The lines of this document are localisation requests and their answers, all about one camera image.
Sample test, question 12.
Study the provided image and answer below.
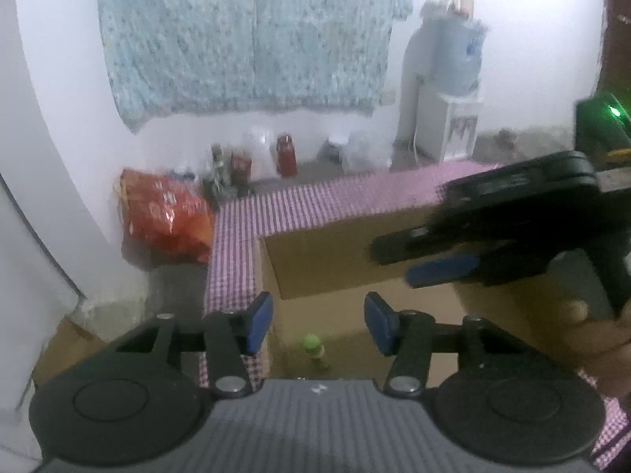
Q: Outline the purple white checkered cloth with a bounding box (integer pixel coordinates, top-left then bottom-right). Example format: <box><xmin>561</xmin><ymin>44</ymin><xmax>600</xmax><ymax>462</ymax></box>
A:
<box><xmin>200</xmin><ymin>162</ymin><xmax>631</xmax><ymax>471</ymax></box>

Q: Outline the dark metallic bottle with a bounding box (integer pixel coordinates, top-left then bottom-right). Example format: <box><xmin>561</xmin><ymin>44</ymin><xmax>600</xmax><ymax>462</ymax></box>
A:
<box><xmin>209</xmin><ymin>144</ymin><xmax>230</xmax><ymax>193</ymax></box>

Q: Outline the person's right hand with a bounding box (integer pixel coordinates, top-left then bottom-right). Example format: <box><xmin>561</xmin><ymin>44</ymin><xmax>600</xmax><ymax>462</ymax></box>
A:
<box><xmin>503</xmin><ymin>251</ymin><xmax>631</xmax><ymax>372</ymax></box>

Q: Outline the flat cardboard piece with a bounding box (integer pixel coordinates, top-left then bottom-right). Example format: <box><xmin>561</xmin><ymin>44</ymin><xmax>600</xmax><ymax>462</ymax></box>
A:
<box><xmin>32</xmin><ymin>315</ymin><xmax>106</xmax><ymax>385</ymax></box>

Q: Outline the blue water jug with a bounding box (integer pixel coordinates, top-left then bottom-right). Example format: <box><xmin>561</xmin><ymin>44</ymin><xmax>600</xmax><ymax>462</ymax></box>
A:
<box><xmin>433</xmin><ymin>17</ymin><xmax>486</xmax><ymax>94</ymax></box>

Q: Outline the red plastic bag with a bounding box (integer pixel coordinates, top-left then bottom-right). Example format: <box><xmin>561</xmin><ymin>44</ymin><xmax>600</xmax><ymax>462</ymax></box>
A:
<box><xmin>116</xmin><ymin>168</ymin><xmax>215</xmax><ymax>264</ymax></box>

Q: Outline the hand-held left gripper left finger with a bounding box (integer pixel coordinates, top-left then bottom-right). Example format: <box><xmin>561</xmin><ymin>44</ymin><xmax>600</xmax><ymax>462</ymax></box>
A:
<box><xmin>111</xmin><ymin>292</ymin><xmax>274</xmax><ymax>399</ymax></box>

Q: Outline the white water dispenser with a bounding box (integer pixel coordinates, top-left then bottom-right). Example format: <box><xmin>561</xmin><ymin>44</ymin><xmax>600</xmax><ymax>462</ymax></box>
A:
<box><xmin>414</xmin><ymin>81</ymin><xmax>484</xmax><ymax>162</ymax></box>

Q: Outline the red label jar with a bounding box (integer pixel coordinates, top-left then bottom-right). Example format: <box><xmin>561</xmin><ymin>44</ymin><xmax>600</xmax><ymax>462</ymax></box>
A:
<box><xmin>229</xmin><ymin>150</ymin><xmax>253</xmax><ymax>185</ymax></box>

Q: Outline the green glue stick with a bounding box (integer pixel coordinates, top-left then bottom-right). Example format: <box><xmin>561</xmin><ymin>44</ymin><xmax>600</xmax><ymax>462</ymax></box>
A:
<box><xmin>302</xmin><ymin>334</ymin><xmax>331</xmax><ymax>370</ymax></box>

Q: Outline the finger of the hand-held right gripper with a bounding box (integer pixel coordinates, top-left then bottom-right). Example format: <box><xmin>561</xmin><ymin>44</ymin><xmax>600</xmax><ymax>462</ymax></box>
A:
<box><xmin>371</xmin><ymin>224</ymin><xmax>498</xmax><ymax>266</ymax></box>
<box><xmin>404</xmin><ymin>251</ymin><xmax>483</xmax><ymax>289</ymax></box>

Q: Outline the teal floral cloth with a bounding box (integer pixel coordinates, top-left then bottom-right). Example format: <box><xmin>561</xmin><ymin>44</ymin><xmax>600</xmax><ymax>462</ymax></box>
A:
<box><xmin>97</xmin><ymin>0</ymin><xmax>414</xmax><ymax>134</ymax></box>

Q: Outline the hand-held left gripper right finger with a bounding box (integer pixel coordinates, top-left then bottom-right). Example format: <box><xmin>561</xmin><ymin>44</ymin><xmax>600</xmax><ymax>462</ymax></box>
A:
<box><xmin>364</xmin><ymin>292</ymin><xmax>528</xmax><ymax>399</ymax></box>

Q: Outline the brown cardboard box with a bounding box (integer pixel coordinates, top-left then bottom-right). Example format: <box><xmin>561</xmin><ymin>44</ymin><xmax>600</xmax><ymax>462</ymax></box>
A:
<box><xmin>256</xmin><ymin>199</ymin><xmax>631</xmax><ymax>385</ymax></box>

